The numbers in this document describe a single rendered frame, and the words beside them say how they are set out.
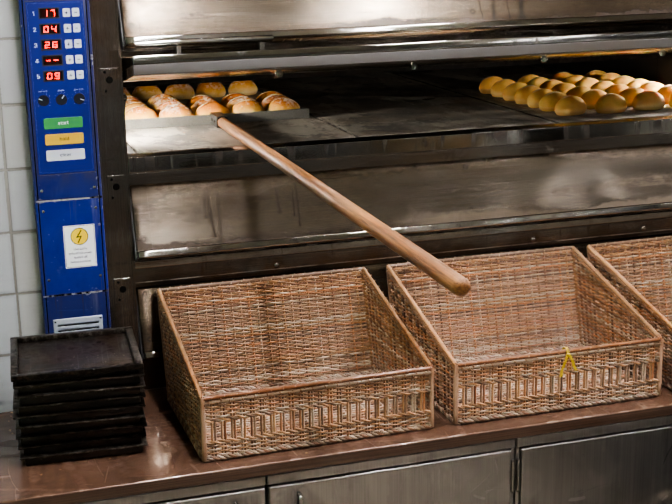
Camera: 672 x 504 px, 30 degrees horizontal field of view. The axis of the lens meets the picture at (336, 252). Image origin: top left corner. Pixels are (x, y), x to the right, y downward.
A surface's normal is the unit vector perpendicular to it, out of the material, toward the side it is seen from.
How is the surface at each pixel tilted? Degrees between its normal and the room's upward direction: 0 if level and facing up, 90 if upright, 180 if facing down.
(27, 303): 90
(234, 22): 70
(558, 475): 90
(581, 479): 92
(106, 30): 90
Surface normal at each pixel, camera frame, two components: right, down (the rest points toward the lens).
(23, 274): 0.30, 0.23
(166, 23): 0.28, -0.11
